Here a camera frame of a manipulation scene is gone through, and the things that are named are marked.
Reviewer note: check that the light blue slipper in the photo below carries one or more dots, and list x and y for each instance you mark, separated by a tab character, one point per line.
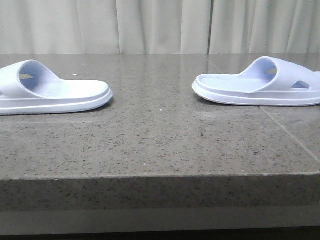
268	81
29	87

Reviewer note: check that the pale curtain left panel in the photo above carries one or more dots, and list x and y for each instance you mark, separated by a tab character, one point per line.
105	26

